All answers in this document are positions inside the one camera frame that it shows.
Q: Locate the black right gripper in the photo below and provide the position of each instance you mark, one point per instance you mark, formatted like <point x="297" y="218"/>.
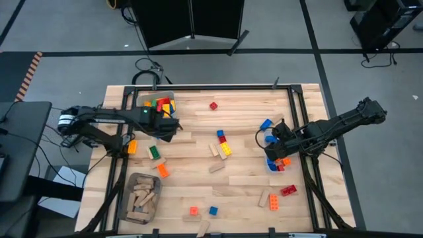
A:
<point x="285" y="135"/>

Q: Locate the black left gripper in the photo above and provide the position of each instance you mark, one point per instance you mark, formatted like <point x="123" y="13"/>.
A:
<point x="162" y="124"/>

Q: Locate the small blue toy brick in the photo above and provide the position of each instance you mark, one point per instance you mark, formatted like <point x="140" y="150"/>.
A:
<point x="220" y="133"/>
<point x="271" y="139"/>
<point x="271" y="166"/>
<point x="213" y="210"/>

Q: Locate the small red toy brick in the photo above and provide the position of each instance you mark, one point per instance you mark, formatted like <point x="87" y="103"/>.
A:
<point x="222" y="139"/>
<point x="213" y="105"/>
<point x="281" y="168"/>

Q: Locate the long green toy brick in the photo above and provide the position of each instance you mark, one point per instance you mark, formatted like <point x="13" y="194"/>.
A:
<point x="154" y="152"/>
<point x="154" y="103"/>

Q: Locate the long red toy brick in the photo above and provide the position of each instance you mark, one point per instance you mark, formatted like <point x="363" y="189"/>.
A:
<point x="164" y="100"/>
<point x="289" y="190"/>

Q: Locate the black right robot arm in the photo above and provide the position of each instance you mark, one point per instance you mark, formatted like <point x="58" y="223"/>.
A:
<point x="347" y="122"/>

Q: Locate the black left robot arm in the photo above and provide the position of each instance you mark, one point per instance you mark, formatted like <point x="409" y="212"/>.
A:
<point x="99" y="120"/>

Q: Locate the clear plastic bin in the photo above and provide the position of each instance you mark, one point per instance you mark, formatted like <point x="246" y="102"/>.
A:
<point x="292" y="170"/>

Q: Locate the amber yellow toy brick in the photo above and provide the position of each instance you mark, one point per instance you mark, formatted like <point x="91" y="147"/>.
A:
<point x="132" y="147"/>

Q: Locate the white plastic bin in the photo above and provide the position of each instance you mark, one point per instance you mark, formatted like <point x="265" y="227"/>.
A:
<point x="155" y="95"/>

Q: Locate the dark grey plastic bin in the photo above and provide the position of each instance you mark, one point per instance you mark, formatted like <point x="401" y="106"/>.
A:
<point x="123" y="198"/>

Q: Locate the black power adapter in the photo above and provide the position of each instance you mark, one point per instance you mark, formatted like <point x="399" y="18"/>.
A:
<point x="69" y="142"/>

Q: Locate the white sheet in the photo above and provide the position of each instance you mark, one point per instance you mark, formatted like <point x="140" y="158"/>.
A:
<point x="66" y="178"/>

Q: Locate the black folding partition screen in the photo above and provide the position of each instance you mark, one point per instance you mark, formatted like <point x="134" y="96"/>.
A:
<point x="185" y="23"/>

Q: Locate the black side cart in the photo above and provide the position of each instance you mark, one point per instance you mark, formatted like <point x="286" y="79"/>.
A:
<point x="23" y="148"/>

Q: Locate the black mat with striped edge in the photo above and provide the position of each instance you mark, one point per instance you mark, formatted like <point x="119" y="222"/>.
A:
<point x="13" y="76"/>

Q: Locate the black equipment case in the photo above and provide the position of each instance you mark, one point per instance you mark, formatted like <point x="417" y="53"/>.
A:
<point x="383" y="23"/>

